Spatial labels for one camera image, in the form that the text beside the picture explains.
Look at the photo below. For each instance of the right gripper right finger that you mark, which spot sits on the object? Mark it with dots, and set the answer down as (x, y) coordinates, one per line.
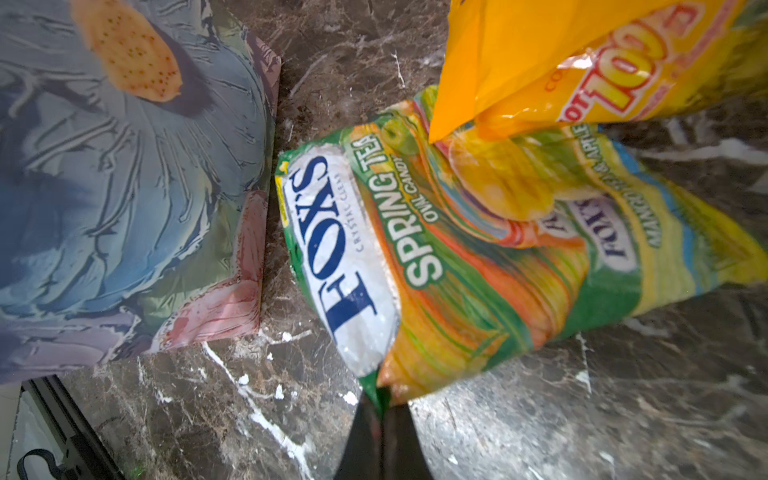
(402, 456)

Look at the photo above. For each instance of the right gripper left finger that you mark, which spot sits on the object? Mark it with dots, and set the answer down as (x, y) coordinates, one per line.
(361, 459)

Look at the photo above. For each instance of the green Fox's candy bag small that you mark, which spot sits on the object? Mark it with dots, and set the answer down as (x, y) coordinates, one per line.
(432, 262)

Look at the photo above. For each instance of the floral white paper bag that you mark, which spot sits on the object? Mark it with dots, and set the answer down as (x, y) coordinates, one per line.
(136, 148)

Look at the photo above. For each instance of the yellow snack bag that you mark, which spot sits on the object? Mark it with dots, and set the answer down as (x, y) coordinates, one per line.
(514, 67)

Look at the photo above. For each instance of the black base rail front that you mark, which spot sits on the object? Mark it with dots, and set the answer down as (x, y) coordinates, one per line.
(52, 438)

